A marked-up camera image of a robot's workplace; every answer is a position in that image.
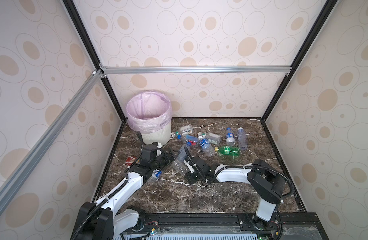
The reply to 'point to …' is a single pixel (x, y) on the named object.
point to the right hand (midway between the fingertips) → (187, 176)
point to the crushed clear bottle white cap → (179, 166)
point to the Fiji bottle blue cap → (188, 140)
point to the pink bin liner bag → (148, 111)
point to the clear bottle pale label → (243, 139)
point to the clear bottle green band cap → (188, 128)
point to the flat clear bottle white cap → (213, 138)
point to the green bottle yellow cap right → (228, 150)
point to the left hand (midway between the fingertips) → (179, 154)
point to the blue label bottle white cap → (206, 146)
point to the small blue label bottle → (156, 174)
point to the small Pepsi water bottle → (230, 140)
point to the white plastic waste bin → (162, 137)
